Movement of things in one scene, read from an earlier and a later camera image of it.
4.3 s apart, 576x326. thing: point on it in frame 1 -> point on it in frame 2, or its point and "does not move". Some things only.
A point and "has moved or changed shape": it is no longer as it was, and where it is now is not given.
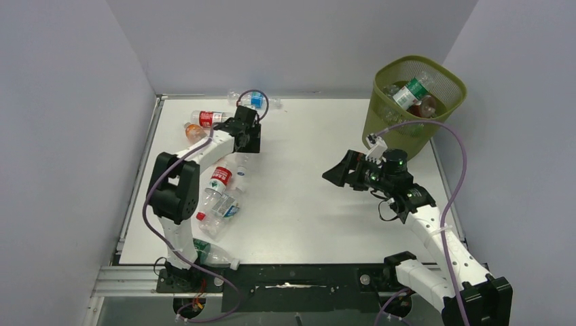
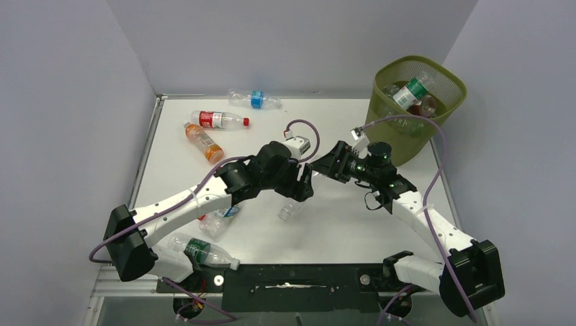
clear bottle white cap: [241, 170] has moved or changed shape
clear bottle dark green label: [210, 254] does not move
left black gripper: [253, 147] -> [292, 190]
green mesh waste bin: [412, 99] does not move
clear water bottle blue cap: [390, 89] does not move
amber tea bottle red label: [426, 108] does not move
